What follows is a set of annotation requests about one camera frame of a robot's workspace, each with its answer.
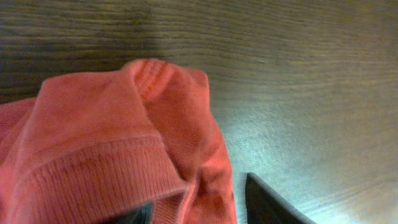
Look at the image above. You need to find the orange t-shirt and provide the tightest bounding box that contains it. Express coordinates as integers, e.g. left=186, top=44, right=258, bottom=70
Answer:
left=1, top=59, right=236, bottom=223

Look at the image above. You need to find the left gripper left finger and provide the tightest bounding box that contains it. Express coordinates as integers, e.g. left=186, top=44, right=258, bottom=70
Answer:
left=105, top=203, right=153, bottom=224

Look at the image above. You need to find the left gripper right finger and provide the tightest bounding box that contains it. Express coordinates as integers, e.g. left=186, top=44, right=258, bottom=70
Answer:
left=245, top=172, right=315, bottom=224

